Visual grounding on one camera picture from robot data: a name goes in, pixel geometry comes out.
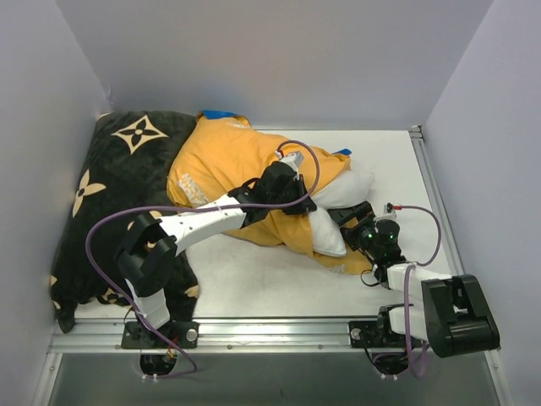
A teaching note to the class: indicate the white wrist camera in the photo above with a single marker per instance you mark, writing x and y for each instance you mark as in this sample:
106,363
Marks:
390,211
293,159

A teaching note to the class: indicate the blue and orange pillowcase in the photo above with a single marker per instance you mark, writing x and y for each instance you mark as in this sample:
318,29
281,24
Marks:
223,153

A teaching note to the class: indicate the aluminium frame rail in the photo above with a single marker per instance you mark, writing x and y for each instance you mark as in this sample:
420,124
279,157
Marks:
435,199
207,336

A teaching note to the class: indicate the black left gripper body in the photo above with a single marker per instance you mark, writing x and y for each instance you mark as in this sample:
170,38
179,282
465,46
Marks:
298,196

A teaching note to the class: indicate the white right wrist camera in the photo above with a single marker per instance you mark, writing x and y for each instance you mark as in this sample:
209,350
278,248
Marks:
390,211

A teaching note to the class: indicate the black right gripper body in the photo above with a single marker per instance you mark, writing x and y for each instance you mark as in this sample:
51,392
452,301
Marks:
352,221

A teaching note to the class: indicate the white pillow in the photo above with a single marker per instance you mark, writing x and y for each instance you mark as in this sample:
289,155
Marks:
348,189

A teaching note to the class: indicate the aluminium right frame rail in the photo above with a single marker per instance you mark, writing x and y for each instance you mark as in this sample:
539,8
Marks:
435,199

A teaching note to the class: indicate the black patterned plush pillow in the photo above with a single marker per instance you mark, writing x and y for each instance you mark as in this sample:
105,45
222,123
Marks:
126,166

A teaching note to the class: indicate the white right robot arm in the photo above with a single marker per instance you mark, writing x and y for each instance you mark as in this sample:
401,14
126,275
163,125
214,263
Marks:
449,313

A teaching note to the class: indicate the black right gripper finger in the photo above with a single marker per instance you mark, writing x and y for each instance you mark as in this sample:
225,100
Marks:
359,210
342,217

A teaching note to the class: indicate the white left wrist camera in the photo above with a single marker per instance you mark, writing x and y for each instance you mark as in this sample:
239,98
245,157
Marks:
293,159

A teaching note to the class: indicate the aluminium front frame rail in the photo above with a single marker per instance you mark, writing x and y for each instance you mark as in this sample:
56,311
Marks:
207,336

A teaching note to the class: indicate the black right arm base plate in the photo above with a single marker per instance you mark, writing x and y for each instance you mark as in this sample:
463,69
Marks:
369,334

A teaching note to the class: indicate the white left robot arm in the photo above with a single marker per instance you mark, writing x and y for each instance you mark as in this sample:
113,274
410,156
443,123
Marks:
148,251

